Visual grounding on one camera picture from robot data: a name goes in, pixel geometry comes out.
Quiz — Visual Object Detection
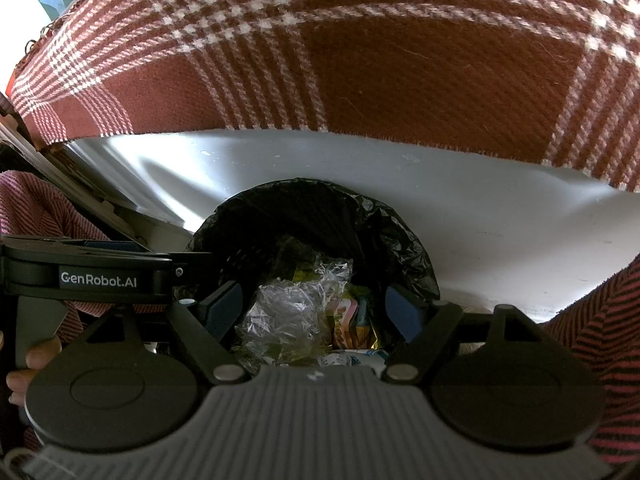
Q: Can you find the black lined trash bin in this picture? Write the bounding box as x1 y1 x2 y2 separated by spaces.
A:
187 177 442 377

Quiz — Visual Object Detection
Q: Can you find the clear plastic bag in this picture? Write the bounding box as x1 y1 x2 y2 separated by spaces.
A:
234 257 354 377

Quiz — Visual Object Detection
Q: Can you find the orange snack packet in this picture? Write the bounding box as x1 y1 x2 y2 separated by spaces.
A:
332 295 384 351

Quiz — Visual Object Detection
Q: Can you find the red white plaid blanket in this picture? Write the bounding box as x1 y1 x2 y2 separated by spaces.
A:
10 0 640 193

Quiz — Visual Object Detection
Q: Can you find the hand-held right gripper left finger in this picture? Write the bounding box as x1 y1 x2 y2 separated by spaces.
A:
62 280 251 386

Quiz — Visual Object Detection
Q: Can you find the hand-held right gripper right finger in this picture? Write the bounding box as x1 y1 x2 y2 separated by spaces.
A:
381 283 576 386

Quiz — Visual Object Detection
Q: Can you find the stack of flat boards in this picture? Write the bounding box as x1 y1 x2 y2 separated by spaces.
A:
0 110 146 243

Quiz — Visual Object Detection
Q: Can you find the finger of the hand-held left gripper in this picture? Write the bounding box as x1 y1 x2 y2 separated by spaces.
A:
65 237 153 256
171 251 217 289

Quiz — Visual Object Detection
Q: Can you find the person's left hand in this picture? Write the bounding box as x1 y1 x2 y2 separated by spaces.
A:
6 337 63 408

